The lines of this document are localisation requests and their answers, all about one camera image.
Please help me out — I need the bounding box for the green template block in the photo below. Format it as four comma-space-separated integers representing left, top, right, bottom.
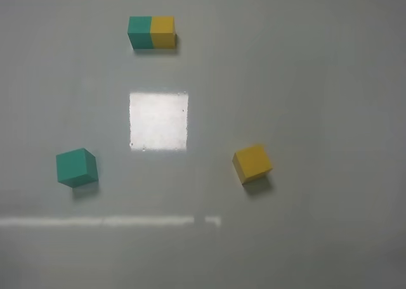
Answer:
128, 16, 154, 50

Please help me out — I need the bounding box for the yellow template block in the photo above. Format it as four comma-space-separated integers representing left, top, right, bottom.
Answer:
150, 16, 176, 49

